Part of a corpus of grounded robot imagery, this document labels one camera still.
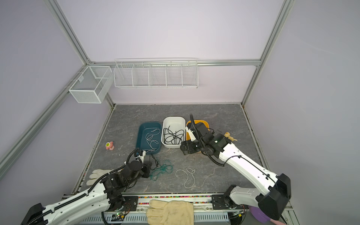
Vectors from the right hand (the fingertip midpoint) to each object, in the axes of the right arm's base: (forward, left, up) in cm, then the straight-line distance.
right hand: (187, 146), depth 75 cm
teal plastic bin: (+14, +26, -14) cm, 33 cm away
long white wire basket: (+52, +22, +12) cm, 58 cm away
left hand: (-6, +21, -13) cm, 25 cm away
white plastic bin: (+22, +10, -18) cm, 30 cm away
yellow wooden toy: (+18, -29, -18) cm, 38 cm away
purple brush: (-29, -36, -19) cm, 50 cm away
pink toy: (+8, +51, -14) cm, 54 cm away
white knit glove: (-9, +55, -17) cm, 58 cm away
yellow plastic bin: (+14, 0, -13) cm, 19 cm away
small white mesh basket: (+43, +67, +9) cm, 80 cm away
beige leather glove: (-28, +9, -18) cm, 35 cm away
